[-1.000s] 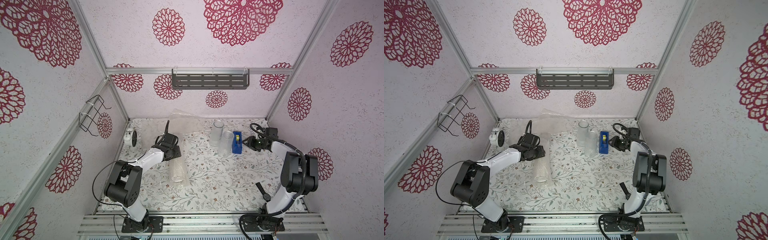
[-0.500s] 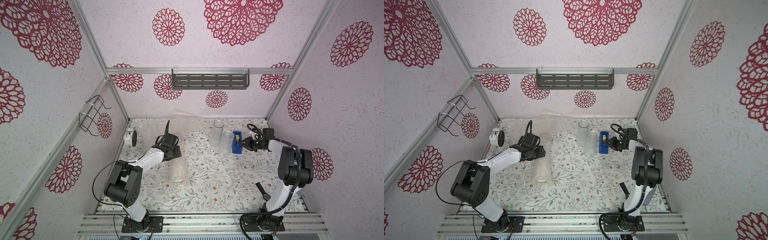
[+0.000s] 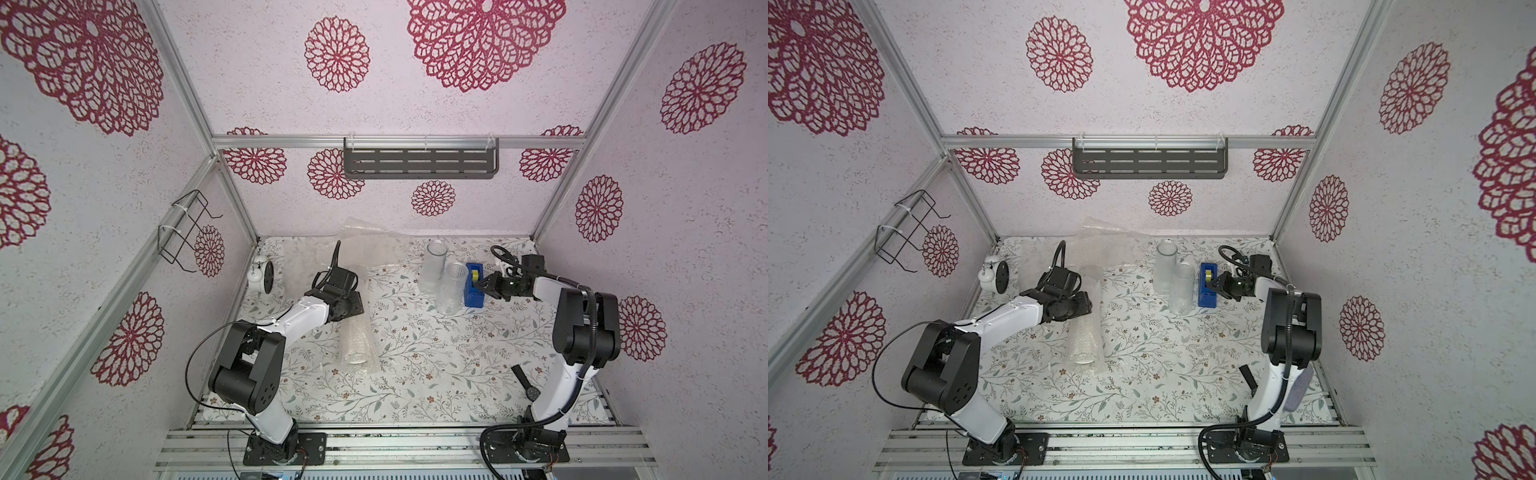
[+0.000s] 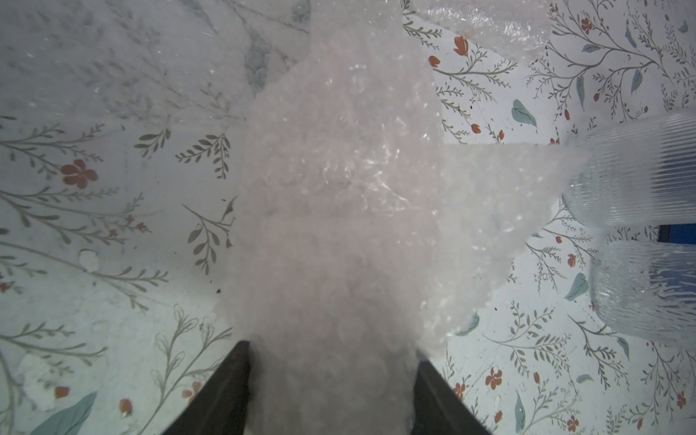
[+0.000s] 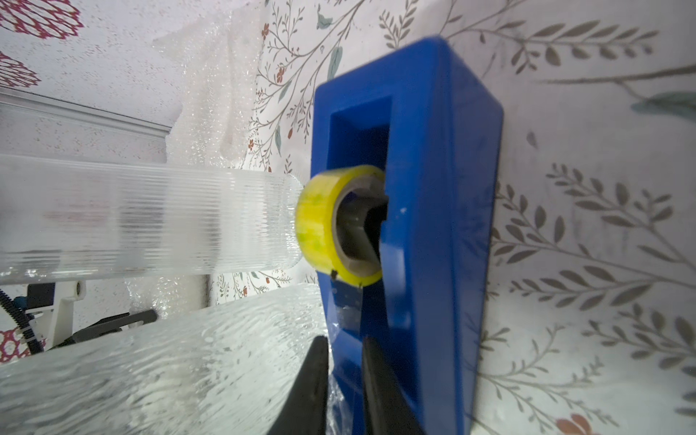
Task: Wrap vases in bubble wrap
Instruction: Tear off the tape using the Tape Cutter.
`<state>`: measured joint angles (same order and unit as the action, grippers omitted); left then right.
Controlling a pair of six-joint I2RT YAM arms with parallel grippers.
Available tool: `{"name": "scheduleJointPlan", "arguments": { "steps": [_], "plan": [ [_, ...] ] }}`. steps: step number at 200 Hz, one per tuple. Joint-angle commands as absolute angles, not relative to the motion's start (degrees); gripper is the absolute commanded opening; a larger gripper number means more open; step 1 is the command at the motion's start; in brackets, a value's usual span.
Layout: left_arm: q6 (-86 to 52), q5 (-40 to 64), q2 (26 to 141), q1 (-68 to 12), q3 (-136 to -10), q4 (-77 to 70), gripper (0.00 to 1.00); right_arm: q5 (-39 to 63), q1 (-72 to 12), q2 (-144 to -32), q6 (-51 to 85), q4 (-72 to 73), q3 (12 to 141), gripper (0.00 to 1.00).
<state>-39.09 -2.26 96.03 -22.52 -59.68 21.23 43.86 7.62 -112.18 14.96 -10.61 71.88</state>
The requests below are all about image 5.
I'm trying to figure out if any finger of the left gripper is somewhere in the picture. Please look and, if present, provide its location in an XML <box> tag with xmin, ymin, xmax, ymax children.
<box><xmin>54</xmin><ymin>309</ymin><xmax>158</xmax><ymax>348</ymax></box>

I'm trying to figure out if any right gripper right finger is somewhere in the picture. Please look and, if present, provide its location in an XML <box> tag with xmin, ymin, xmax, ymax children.
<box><xmin>362</xmin><ymin>337</ymin><xmax>424</xmax><ymax>435</ymax></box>

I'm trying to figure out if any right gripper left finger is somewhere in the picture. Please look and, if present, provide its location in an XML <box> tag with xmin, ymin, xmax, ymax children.
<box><xmin>268</xmin><ymin>336</ymin><xmax>329</xmax><ymax>435</ymax></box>

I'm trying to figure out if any clear glass vase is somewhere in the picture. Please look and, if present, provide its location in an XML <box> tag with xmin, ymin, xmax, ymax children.
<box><xmin>1</xmin><ymin>284</ymin><xmax>326</xmax><ymax>434</ymax></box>
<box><xmin>1</xmin><ymin>155</ymin><xmax>302</xmax><ymax>285</ymax></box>

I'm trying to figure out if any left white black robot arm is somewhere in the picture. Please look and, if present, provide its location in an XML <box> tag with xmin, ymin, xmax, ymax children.
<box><xmin>24</xmin><ymin>281</ymin><xmax>159</xmax><ymax>350</ymax></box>

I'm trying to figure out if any yellow green tape roll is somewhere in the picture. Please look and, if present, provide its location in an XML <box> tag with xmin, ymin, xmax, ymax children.
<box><xmin>295</xmin><ymin>165</ymin><xmax>387</xmax><ymax>287</ymax></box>

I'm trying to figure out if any blue tape dispenser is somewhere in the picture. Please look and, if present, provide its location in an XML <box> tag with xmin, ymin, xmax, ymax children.
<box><xmin>311</xmin><ymin>37</ymin><xmax>504</xmax><ymax>434</ymax></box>

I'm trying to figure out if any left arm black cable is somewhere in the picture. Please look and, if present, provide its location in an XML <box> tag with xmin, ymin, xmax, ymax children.
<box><xmin>0</xmin><ymin>287</ymin><xmax>45</xmax><ymax>355</ymax></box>

